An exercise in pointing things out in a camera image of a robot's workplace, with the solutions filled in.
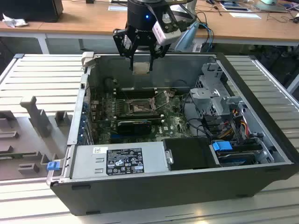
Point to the wooden desk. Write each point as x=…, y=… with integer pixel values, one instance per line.
x=93, y=21

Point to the grey parts rack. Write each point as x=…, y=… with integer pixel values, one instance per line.
x=23, y=140

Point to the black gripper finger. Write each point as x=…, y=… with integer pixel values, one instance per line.
x=160, y=50
x=120, y=42

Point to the black open pc case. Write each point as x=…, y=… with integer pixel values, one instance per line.
x=140, y=198

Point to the metal cpu socket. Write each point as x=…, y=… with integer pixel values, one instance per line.
x=137, y=107

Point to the blue case latch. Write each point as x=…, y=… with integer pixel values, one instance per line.
x=52, y=166

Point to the black plastic shroud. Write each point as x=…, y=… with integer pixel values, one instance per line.
x=189, y=154

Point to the green ram stick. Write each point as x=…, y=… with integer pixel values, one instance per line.
x=14, y=156

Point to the thin metal locking lever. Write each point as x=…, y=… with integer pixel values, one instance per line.
x=125, y=95

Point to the silver drive cage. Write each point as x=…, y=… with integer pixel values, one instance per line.
x=203, y=93

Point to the grey power supply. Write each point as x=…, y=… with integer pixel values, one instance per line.
x=86, y=163

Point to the square silver cpu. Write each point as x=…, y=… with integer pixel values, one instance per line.
x=140, y=68

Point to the pale blue teach pendant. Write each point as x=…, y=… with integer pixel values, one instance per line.
x=189, y=35

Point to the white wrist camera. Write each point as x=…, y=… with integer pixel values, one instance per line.
x=163, y=37

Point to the black box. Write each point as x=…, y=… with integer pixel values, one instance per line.
x=30, y=9

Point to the black graphics card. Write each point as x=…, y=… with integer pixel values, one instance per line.
x=133, y=128

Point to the black ram slot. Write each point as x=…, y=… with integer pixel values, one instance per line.
x=140, y=115
x=135, y=95
x=135, y=89
x=154, y=121

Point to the blue printed booklet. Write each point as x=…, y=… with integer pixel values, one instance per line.
x=236, y=8

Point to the green motherboard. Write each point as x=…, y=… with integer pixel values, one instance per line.
x=172, y=121

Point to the grey laptop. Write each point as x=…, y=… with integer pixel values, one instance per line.
x=268, y=7

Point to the blue disk carrier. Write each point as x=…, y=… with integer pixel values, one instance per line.
x=222, y=146

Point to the blue expansion slot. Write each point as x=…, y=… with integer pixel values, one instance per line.
x=119, y=135

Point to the white paper sheet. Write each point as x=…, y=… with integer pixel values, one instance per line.
x=116, y=7
x=245, y=15

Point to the crumpled white paper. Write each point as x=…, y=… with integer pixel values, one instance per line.
x=14, y=22

